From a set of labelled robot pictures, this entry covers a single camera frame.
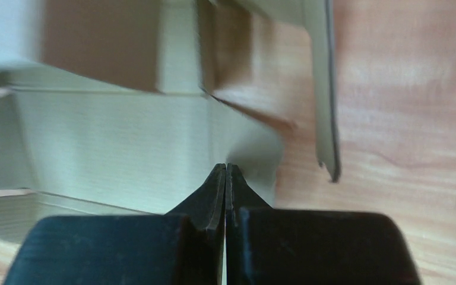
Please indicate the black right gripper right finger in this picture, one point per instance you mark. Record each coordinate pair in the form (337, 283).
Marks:
(266, 245)

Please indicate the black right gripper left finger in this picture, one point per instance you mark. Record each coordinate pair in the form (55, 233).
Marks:
(183, 246)

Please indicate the brown cardboard paper box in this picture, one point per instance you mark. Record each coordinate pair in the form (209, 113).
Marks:
(110, 107)

